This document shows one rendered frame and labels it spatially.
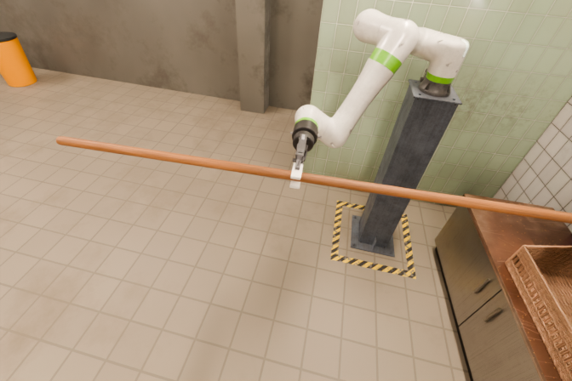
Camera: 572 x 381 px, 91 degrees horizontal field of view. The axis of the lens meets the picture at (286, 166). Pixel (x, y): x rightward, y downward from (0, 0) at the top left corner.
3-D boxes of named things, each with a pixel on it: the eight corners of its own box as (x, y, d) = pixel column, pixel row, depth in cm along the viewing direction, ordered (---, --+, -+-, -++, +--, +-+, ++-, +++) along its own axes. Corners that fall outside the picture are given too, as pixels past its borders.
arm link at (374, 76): (363, 59, 110) (374, 58, 100) (386, 75, 113) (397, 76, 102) (313, 135, 120) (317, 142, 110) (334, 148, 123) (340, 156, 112)
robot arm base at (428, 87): (414, 74, 155) (417, 63, 151) (442, 78, 153) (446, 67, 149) (420, 94, 135) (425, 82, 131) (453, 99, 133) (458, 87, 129)
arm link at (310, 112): (291, 114, 118) (306, 94, 112) (316, 129, 121) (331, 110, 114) (286, 132, 108) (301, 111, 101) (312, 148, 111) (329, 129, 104)
